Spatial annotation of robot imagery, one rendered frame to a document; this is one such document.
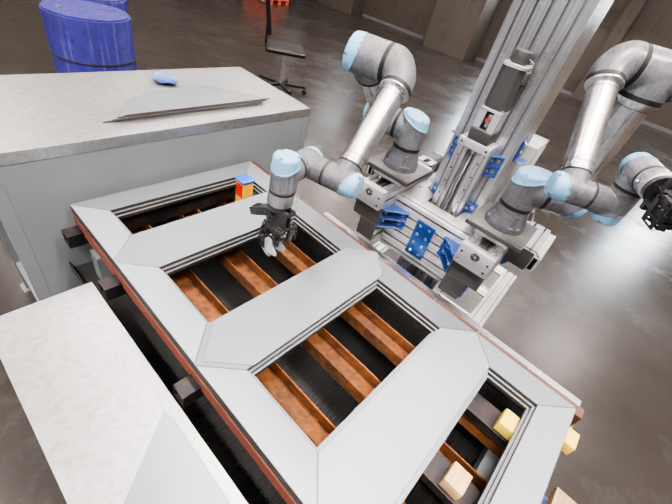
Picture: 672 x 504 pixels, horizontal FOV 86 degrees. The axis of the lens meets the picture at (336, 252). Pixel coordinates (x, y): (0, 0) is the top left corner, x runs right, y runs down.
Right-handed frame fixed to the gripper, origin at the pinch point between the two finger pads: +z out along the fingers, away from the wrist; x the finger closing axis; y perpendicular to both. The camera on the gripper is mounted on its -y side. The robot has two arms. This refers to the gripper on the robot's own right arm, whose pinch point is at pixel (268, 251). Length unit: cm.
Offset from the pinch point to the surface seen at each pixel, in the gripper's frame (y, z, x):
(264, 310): 14.7, 6.3, -12.7
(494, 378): 75, 8, 26
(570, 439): 99, 10, 28
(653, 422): 168, 90, 165
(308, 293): 17.7, 6.1, 2.7
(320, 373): 31.4, 36.3, 2.8
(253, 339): 20.7, 6.4, -21.4
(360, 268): 20.4, 5.8, 26.5
